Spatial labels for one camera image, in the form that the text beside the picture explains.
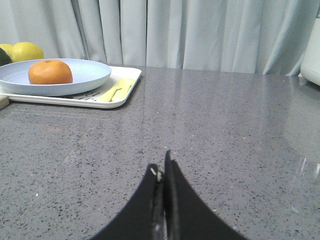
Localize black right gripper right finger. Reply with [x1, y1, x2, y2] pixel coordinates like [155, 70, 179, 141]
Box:
[163, 150, 245, 240]

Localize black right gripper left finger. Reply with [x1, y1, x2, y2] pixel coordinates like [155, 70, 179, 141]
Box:
[92, 163, 165, 240]

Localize whole orange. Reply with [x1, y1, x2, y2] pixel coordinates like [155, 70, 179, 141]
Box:
[28, 59, 73, 85]

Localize light blue plate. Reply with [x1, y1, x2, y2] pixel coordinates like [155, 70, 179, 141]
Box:
[0, 58, 112, 97]

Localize yellow-green utensil on tray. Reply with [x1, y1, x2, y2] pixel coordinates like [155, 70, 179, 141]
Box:
[97, 78, 135, 102]

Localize white rectangular tray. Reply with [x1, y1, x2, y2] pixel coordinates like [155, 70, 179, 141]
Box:
[0, 66, 142, 109]

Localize wooden cutting board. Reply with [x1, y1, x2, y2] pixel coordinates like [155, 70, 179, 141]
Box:
[0, 94, 10, 110]

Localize white appliance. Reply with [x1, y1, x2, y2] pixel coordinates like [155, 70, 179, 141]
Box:
[300, 17, 320, 86]

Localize grey-white curtain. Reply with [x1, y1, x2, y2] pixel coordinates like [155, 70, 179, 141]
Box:
[0, 0, 320, 76]

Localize yellow lemon right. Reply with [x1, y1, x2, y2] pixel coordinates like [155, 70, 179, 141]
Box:
[11, 42, 44, 63]

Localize yellow lemon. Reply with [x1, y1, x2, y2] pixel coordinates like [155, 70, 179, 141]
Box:
[11, 42, 44, 63]
[0, 43, 13, 58]

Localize green lime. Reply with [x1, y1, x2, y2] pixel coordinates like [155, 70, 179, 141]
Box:
[0, 48, 12, 66]

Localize yellow lemon left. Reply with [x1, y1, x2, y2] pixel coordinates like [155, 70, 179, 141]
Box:
[0, 43, 13, 58]

